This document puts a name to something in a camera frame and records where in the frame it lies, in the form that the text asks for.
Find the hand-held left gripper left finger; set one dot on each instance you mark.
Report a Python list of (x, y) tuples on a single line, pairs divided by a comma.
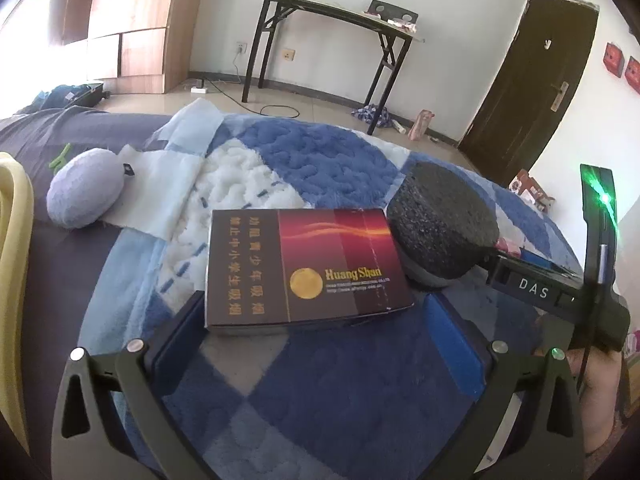
[(180, 340)]

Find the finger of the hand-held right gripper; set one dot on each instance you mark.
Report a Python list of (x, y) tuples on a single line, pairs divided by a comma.
[(545, 263)]

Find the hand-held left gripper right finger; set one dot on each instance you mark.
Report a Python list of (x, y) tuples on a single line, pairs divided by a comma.
[(460, 350)]

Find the black foam cylinder grey band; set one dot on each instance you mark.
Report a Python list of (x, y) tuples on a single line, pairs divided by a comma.
[(440, 215)]

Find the dark brown red carton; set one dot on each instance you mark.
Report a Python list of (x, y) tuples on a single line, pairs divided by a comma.
[(300, 270)]

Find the purple round cushion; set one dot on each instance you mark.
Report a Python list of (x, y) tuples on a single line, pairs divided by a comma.
[(85, 190)]

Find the pale yellow plastic basin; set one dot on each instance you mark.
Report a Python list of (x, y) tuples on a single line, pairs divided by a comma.
[(15, 260)]

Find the person's right forearm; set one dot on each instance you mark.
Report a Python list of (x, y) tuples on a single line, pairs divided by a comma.
[(602, 400)]

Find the small red white packet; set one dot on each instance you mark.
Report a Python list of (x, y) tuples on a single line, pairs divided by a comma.
[(506, 246)]

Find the colourful printed cardboard box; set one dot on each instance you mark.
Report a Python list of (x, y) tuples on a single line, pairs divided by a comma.
[(530, 187)]

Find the navy bed sheet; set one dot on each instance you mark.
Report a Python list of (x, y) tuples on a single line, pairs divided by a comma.
[(55, 270)]

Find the dark brown door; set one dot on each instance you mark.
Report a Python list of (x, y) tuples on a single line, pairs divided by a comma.
[(530, 90)]

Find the pink paper bag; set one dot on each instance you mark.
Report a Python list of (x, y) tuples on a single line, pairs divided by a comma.
[(420, 125)]

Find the white tube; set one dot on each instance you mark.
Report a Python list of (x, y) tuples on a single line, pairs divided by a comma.
[(400, 126)]

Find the small green item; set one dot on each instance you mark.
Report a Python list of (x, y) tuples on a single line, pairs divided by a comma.
[(60, 156)]

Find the blue white checkered blanket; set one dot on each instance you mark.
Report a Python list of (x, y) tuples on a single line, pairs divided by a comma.
[(310, 160)]

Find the blue patterned cloth pile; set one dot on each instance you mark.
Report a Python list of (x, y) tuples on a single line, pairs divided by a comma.
[(372, 116)]

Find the white power strip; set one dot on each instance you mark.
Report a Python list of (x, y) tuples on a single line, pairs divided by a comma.
[(199, 89)]

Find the black suitcase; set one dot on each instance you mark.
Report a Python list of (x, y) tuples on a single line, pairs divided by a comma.
[(70, 96)]

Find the pink packet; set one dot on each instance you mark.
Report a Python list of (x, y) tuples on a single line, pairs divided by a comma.
[(402, 25)]

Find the dark chair back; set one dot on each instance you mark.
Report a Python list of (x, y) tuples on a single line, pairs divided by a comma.
[(392, 10)]

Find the wooden wardrobe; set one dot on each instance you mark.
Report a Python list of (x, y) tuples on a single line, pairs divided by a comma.
[(135, 20)]

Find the black-legged folding table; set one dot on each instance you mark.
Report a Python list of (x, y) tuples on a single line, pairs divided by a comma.
[(325, 7)]

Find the red wall decoration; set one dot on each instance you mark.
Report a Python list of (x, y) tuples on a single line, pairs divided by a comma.
[(613, 60), (632, 75)]

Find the white wall outlet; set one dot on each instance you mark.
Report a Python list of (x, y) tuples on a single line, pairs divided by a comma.
[(241, 49)]

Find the yellow-marked wall outlet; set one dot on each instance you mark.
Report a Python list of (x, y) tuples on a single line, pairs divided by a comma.
[(288, 54)]

